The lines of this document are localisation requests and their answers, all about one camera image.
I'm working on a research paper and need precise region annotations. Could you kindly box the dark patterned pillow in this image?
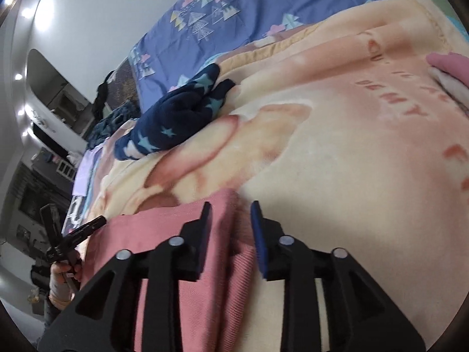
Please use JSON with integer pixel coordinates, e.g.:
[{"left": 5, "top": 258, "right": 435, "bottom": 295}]
[{"left": 106, "top": 58, "right": 140, "bottom": 110}]

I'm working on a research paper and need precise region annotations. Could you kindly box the pink knit garment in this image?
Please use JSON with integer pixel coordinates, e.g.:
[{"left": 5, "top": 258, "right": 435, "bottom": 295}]
[{"left": 82, "top": 189, "right": 255, "bottom": 351}]

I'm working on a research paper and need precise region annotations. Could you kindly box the left hand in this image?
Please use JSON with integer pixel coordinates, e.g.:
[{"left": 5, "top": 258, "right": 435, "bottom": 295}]
[{"left": 48, "top": 250, "right": 82, "bottom": 311}]

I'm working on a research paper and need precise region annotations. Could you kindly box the black strap item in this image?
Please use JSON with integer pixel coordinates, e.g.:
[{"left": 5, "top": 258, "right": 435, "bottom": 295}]
[{"left": 91, "top": 71, "right": 113, "bottom": 122}]

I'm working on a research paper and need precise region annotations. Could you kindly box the lavender printed bed cover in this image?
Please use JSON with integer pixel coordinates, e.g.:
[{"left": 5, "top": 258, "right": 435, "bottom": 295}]
[{"left": 61, "top": 143, "right": 104, "bottom": 236}]

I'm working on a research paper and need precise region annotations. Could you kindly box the cream peach plush blanket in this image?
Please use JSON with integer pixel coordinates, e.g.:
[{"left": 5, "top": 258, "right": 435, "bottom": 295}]
[{"left": 90, "top": 0, "right": 468, "bottom": 351}]

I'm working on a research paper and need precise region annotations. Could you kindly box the navy star fleece garment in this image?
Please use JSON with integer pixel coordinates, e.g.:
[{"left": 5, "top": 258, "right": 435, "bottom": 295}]
[{"left": 115, "top": 64, "right": 235, "bottom": 160}]

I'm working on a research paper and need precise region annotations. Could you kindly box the blue tree print pillow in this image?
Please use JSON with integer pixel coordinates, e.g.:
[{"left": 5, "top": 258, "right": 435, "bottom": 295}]
[{"left": 129, "top": 0, "right": 377, "bottom": 111}]

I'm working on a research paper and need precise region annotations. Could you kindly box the teal dark crumpled cloth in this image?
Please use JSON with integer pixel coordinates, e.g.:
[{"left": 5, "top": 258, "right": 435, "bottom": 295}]
[{"left": 87, "top": 100, "right": 142, "bottom": 150}]

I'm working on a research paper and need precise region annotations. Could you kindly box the folded pink clothes stack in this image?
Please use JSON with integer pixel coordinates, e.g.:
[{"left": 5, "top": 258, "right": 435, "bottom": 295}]
[{"left": 426, "top": 53, "right": 469, "bottom": 115}]

